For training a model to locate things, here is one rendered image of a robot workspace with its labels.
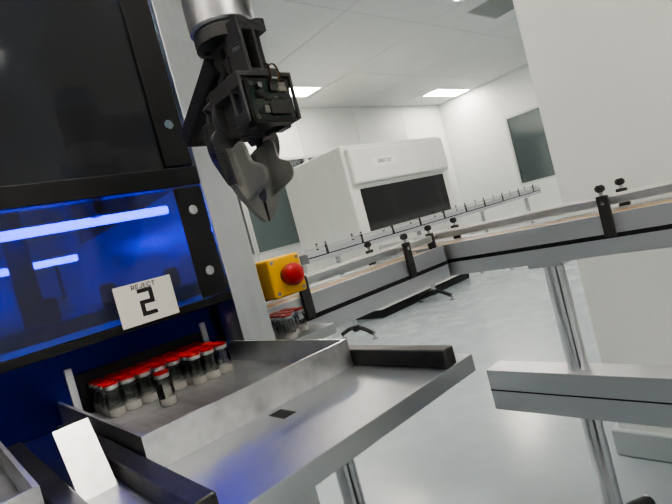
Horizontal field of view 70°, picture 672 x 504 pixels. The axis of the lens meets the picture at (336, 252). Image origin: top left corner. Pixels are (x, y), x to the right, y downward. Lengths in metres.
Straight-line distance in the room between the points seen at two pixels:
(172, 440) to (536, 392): 1.12
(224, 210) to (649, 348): 1.53
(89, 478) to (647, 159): 1.68
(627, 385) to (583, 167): 0.81
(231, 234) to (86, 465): 0.45
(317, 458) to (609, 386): 1.04
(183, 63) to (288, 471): 0.68
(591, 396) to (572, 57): 1.09
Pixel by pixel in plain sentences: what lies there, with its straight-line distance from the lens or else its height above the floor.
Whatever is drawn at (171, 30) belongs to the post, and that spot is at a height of 1.44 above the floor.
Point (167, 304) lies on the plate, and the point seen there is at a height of 1.01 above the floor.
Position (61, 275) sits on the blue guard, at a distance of 0.73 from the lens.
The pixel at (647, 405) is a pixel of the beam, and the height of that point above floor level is 0.48.
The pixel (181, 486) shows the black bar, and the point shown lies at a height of 0.90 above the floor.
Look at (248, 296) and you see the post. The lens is 0.83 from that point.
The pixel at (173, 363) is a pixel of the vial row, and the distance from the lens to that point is 0.76.
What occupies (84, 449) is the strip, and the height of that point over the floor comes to 0.92.
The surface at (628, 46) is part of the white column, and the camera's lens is 1.84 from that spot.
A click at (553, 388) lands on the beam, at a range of 1.43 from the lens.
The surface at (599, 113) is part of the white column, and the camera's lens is 1.85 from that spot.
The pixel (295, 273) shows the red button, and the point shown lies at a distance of 0.84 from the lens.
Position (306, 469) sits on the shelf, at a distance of 0.41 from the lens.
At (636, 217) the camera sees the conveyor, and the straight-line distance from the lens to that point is 1.20.
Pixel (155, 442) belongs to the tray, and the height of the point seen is 0.90.
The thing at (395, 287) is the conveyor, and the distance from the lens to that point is 1.23.
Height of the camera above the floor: 1.05
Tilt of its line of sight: 2 degrees down
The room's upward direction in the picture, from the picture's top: 15 degrees counter-clockwise
